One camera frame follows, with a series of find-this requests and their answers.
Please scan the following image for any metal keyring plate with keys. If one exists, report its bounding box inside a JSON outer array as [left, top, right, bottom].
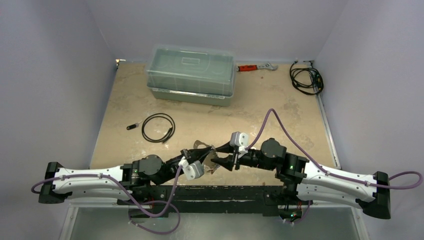
[[193, 140, 219, 175]]

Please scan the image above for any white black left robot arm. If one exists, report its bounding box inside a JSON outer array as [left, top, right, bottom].
[[31, 146, 213, 205]]

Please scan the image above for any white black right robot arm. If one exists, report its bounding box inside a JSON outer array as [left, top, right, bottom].
[[211, 138, 391, 220]]

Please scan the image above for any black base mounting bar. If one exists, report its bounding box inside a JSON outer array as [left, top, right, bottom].
[[132, 185, 308, 219]]

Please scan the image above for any green clear-lid storage box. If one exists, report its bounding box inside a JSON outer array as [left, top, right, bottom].
[[144, 44, 236, 107]]

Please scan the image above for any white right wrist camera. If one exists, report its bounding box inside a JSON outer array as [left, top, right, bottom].
[[229, 131, 249, 155]]

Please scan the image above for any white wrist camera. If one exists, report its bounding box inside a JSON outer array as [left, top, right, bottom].
[[229, 131, 249, 155], [178, 156, 205, 181]]

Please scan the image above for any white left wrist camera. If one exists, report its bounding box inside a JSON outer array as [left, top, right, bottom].
[[178, 156, 205, 181]]

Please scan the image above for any black USB cable loop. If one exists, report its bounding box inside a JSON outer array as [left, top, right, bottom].
[[141, 112, 176, 144]]

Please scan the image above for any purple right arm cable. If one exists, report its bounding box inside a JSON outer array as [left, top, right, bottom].
[[245, 108, 424, 226]]

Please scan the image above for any red handled adjustable wrench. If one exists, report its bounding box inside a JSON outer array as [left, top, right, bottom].
[[236, 62, 278, 72]]

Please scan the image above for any black coiled cable bundle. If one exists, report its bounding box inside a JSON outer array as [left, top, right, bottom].
[[289, 60, 325, 96]]

